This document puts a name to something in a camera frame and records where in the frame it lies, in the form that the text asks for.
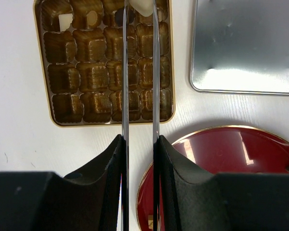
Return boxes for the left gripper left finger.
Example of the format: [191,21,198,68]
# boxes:
[0,135,123,231]

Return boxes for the white cone chocolate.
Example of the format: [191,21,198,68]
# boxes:
[129,0,154,17]

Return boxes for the tan round chocolate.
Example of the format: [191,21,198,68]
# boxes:
[86,11,99,26]

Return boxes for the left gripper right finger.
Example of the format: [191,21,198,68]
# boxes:
[158,136,289,231]

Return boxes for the silver tin lid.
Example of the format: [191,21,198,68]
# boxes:
[189,0,289,95]

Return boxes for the gold chocolate tin box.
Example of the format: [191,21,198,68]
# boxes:
[33,0,176,128]

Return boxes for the white square chocolate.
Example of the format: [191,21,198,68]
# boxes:
[58,13,73,32]

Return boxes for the red round plate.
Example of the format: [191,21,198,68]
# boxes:
[137,126,289,231]

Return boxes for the silver metal tongs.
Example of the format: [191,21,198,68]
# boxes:
[121,0,158,231]

